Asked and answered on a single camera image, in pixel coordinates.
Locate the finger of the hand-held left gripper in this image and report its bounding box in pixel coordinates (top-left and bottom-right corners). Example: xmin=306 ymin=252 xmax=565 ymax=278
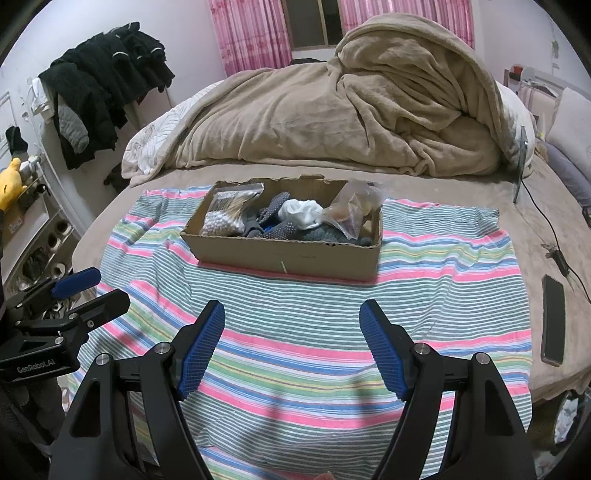
xmin=44 ymin=290 xmax=132 ymax=334
xmin=11 ymin=267 xmax=102 ymax=311

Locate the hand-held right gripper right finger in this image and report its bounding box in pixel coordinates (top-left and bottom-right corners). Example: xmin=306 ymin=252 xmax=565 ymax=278
xmin=359 ymin=299 xmax=536 ymax=480

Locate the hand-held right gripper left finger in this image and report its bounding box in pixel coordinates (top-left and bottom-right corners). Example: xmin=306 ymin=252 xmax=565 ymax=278
xmin=48 ymin=300 xmax=226 ymax=480

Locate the grey knitted sock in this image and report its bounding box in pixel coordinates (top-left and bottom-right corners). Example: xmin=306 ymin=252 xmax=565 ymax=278
xmin=295 ymin=224 xmax=373 ymax=247

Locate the brown cardboard box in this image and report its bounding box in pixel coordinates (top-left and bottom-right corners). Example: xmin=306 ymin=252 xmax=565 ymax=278
xmin=180 ymin=174 xmax=384 ymax=283

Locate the clear bag of cotton swabs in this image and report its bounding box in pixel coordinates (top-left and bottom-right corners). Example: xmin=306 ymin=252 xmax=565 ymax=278
xmin=199 ymin=182 xmax=265 ymax=237

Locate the clear plastic snack bag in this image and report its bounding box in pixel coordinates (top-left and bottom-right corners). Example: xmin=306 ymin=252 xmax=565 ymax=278
xmin=322 ymin=180 xmax=389 ymax=241

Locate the white sock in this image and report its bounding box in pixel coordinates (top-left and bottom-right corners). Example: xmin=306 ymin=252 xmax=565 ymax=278
xmin=278 ymin=199 xmax=325 ymax=230

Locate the grey dotted sock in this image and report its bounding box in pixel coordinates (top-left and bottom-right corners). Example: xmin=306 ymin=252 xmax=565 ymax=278
xmin=242 ymin=193 xmax=306 ymax=241

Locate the metal storage rack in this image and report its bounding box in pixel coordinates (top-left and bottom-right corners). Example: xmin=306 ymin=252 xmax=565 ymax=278
xmin=0 ymin=180 xmax=88 ymax=296

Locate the striped towel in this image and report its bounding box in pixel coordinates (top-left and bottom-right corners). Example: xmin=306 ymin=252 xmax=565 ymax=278
xmin=65 ymin=185 xmax=534 ymax=480

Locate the yellow plush toy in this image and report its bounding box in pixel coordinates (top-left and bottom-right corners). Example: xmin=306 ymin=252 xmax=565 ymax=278
xmin=0 ymin=158 xmax=28 ymax=211

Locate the grey quilted garment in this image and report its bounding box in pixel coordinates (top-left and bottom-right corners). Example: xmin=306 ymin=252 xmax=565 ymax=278
xmin=58 ymin=104 xmax=90 ymax=154

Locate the white floral quilt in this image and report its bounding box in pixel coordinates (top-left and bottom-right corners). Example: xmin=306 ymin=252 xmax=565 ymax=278
xmin=122 ymin=80 xmax=228 ymax=188

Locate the black smartphone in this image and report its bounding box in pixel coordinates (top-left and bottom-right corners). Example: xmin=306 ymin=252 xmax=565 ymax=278
xmin=541 ymin=274 xmax=567 ymax=367

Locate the bed with brown sheet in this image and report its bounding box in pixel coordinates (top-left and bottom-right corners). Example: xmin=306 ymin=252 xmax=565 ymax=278
xmin=74 ymin=148 xmax=591 ymax=404

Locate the black power adapter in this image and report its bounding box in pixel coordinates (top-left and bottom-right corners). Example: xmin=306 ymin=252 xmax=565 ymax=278
xmin=544 ymin=244 xmax=571 ymax=277

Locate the pile of black clothes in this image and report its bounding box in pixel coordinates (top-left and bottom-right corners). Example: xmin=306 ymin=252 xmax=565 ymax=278
xmin=38 ymin=21 xmax=176 ymax=171

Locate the beige fleece blanket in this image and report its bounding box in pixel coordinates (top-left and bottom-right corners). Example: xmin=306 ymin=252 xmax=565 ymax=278
xmin=173 ymin=13 xmax=525 ymax=178

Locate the grey pillow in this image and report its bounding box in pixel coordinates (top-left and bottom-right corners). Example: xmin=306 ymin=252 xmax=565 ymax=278
xmin=545 ymin=141 xmax=591 ymax=209

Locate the white pillow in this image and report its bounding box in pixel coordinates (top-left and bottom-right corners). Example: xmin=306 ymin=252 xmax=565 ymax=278
xmin=545 ymin=87 xmax=591 ymax=163

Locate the white headboard shelf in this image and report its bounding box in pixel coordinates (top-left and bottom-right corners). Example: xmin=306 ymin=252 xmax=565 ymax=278
xmin=502 ymin=65 xmax=578 ymax=99

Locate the window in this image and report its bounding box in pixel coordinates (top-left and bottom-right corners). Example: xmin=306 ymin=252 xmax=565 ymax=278
xmin=281 ymin=0 xmax=345 ymax=51

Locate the black cable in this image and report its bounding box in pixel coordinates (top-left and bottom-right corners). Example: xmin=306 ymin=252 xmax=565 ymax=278
xmin=518 ymin=173 xmax=591 ymax=298

